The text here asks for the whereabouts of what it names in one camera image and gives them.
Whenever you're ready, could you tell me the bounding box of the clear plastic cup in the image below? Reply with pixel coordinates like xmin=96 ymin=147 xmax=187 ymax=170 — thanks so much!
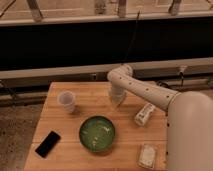
xmin=57 ymin=91 xmax=76 ymax=113

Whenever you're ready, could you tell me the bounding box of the clear wrapped packet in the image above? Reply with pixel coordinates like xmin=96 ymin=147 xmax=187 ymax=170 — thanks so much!
xmin=138 ymin=144 xmax=156 ymax=169

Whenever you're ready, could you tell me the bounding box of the black smartphone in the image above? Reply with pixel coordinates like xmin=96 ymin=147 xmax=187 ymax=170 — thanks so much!
xmin=35 ymin=131 xmax=61 ymax=158

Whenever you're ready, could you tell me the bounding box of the green ceramic bowl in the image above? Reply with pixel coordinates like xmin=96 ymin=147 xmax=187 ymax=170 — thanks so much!
xmin=79 ymin=116 xmax=116 ymax=153

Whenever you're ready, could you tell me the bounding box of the black cable at left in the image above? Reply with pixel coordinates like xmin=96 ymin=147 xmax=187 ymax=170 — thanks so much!
xmin=0 ymin=79 xmax=19 ymax=107

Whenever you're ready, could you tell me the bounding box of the black hanging cable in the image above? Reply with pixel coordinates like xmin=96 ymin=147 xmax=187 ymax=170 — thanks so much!
xmin=119 ymin=10 xmax=141 ymax=68

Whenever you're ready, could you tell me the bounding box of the black floor cable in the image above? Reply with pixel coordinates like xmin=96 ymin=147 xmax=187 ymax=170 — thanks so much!
xmin=155 ymin=79 xmax=178 ymax=91

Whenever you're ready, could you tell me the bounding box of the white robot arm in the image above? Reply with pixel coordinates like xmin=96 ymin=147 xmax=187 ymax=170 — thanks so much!
xmin=107 ymin=65 xmax=213 ymax=171

